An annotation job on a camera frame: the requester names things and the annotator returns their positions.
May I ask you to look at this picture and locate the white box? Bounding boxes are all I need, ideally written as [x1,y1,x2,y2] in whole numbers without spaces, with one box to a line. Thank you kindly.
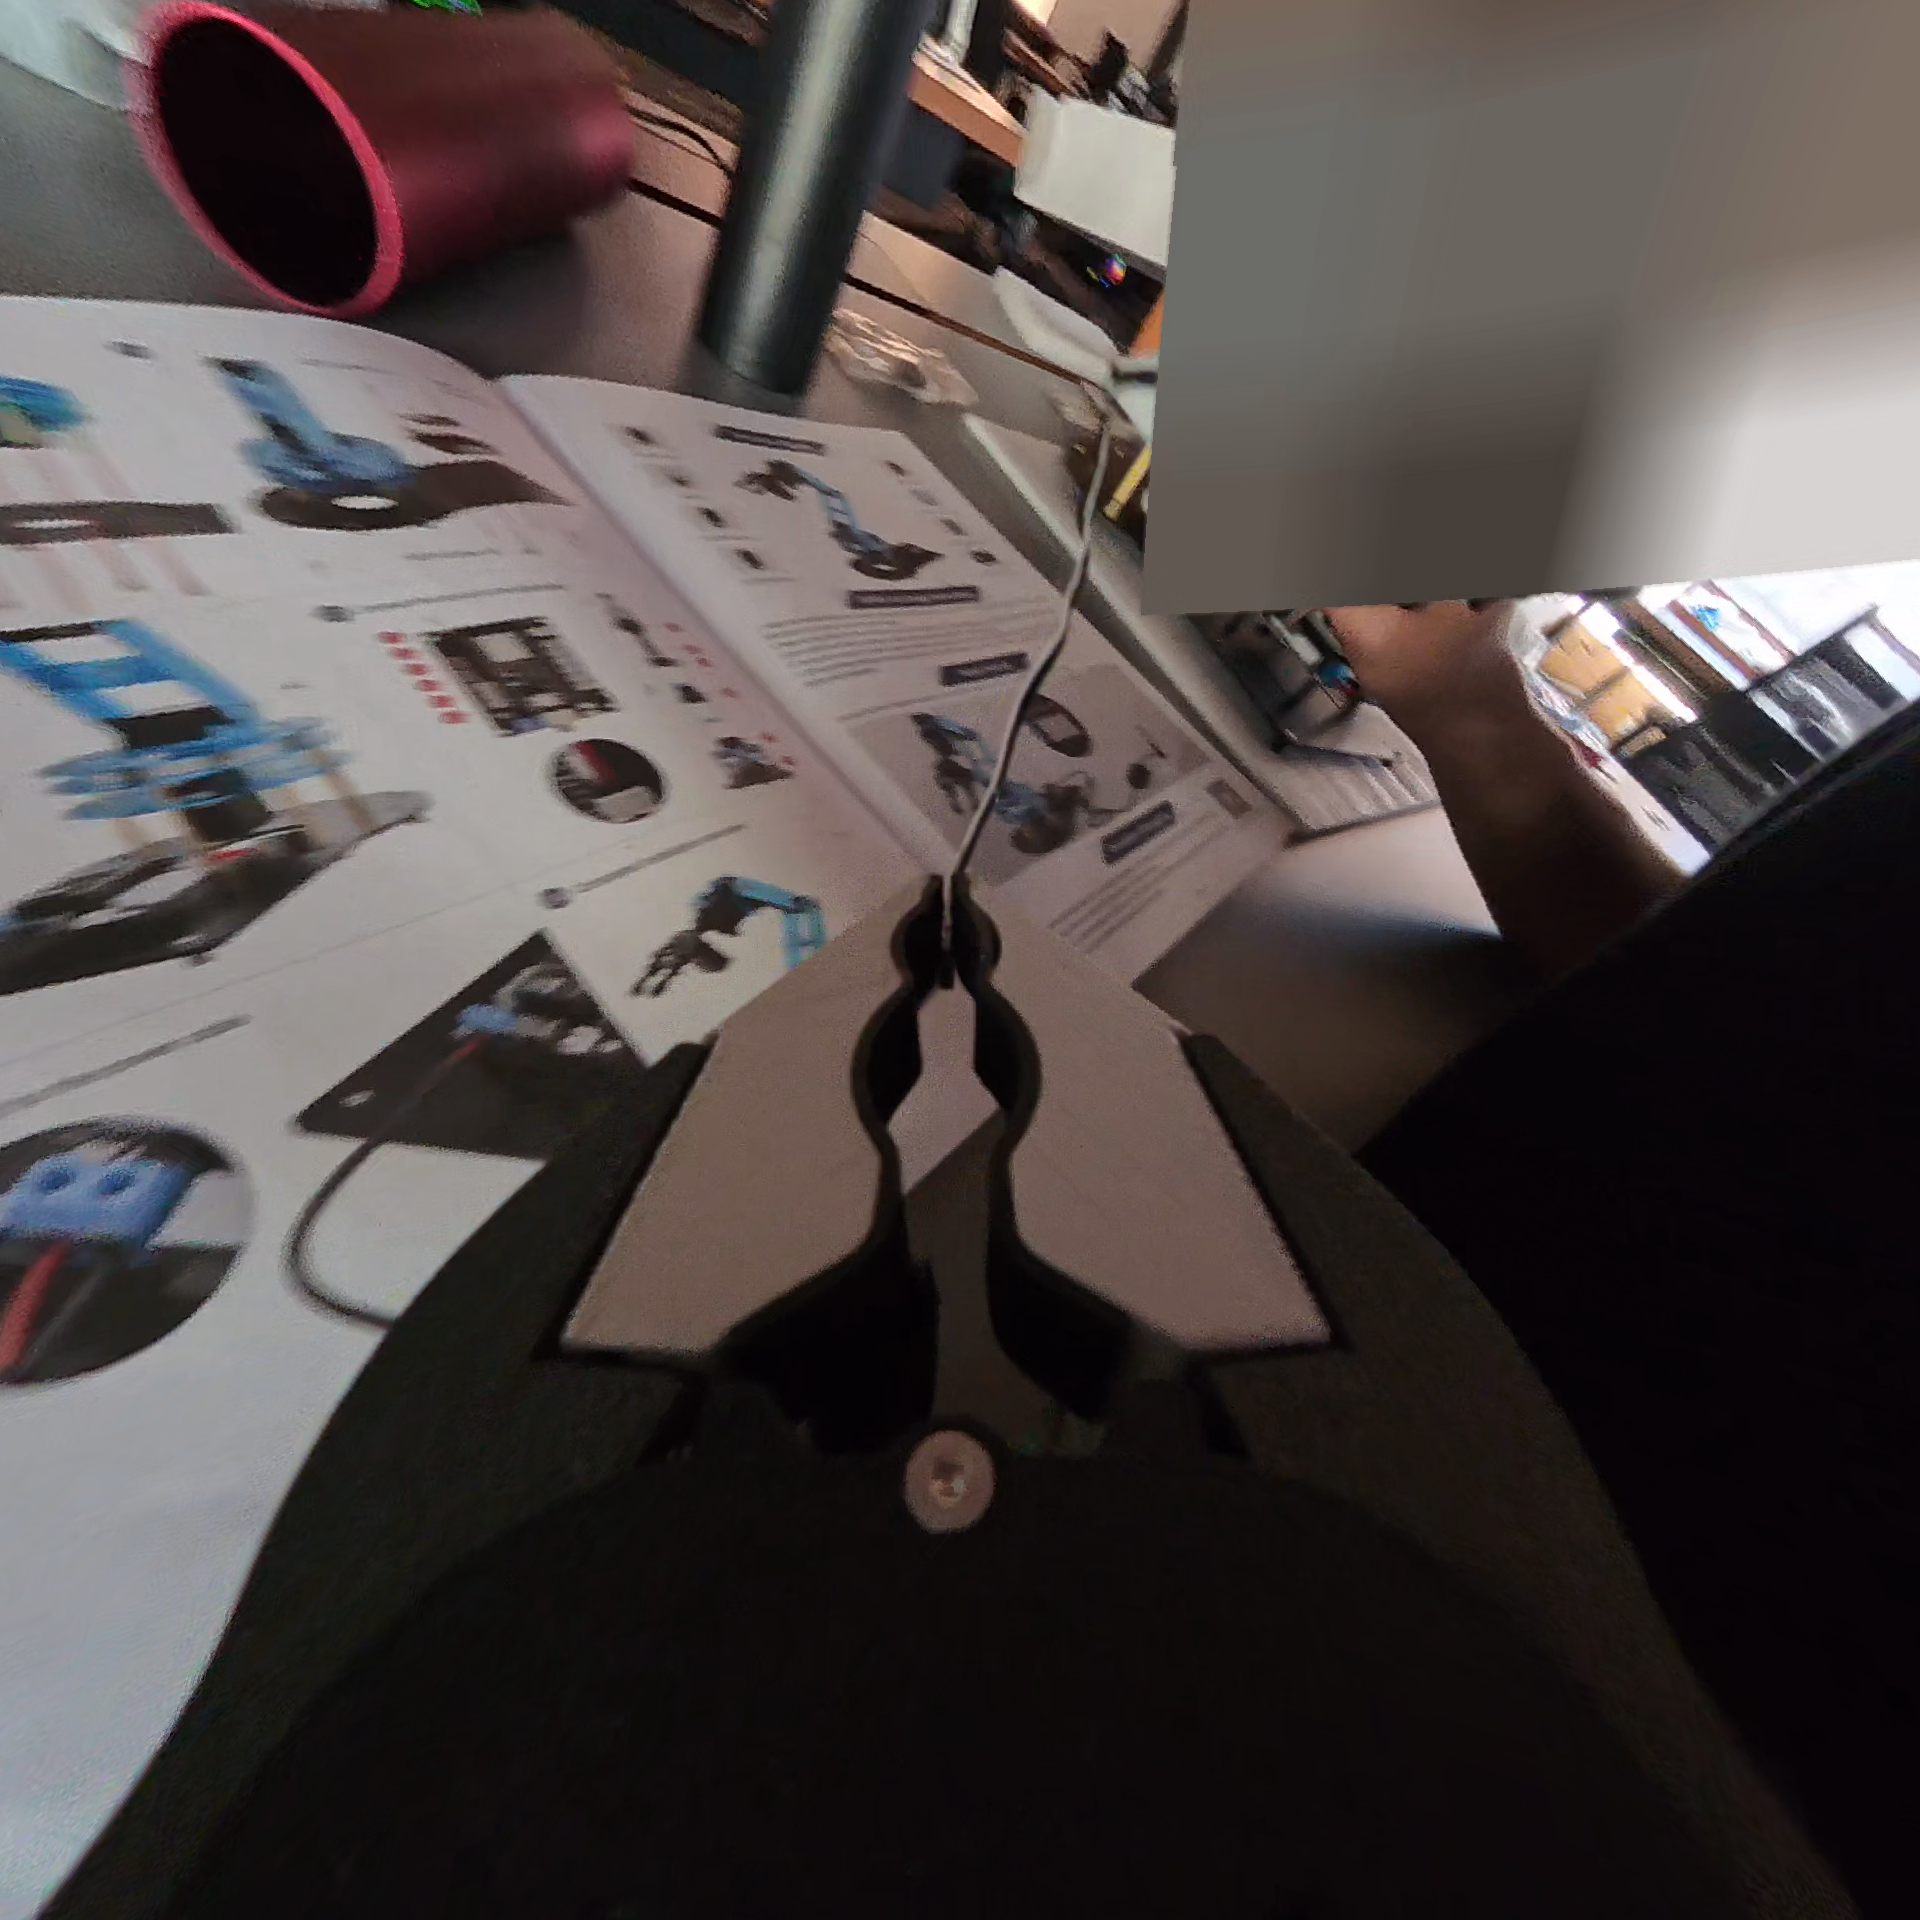
[1016,90,1181,277]

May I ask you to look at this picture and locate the instruction manual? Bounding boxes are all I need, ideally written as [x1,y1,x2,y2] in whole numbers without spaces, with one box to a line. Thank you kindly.
[0,293,1451,1920]

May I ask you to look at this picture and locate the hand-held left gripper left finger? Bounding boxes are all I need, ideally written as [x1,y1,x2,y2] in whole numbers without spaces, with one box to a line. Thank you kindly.
[562,882,954,1357]

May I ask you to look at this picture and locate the red cylinder case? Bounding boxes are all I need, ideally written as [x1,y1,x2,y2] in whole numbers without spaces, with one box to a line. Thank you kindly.
[126,0,641,320]

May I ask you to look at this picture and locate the black white grey cable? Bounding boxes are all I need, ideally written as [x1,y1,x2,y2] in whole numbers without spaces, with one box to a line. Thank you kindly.
[937,402,1125,992]

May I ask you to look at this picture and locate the flat clear bag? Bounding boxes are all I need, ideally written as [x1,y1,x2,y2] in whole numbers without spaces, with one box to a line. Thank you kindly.
[829,304,980,410]

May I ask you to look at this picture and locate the person's black shirt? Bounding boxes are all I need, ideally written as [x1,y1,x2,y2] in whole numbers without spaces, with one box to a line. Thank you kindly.
[1350,751,1920,1920]

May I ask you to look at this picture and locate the person's right forearm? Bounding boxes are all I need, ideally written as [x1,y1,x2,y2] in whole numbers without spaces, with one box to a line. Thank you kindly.
[1333,601,1690,944]

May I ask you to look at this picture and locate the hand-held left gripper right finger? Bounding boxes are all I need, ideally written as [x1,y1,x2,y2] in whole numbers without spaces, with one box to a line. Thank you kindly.
[960,882,1333,1360]

